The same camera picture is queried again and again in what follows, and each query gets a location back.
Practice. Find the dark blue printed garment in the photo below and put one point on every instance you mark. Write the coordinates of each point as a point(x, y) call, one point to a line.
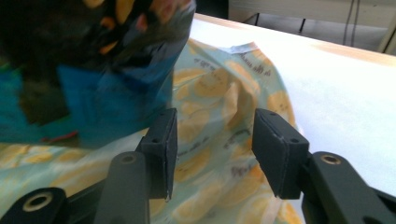
point(109, 99)

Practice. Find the fruit print fabric bag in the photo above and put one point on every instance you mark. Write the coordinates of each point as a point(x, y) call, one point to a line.
point(211, 93)

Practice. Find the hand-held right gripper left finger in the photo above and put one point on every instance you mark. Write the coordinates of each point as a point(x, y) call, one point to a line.
point(160, 155)

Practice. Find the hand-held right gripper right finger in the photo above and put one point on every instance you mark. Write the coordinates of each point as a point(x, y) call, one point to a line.
point(280, 155)

